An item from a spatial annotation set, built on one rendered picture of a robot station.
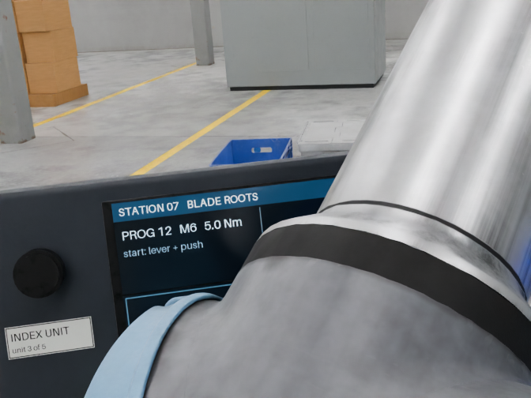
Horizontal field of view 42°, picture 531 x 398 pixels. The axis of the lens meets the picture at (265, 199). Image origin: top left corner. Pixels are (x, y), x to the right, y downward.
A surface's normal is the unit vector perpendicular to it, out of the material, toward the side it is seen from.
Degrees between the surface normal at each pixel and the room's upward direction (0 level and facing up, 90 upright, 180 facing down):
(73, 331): 75
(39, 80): 90
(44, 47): 90
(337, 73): 90
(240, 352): 33
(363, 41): 90
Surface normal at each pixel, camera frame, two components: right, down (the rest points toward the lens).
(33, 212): 0.14, 0.04
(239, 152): -0.15, 0.31
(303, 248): -0.52, -0.64
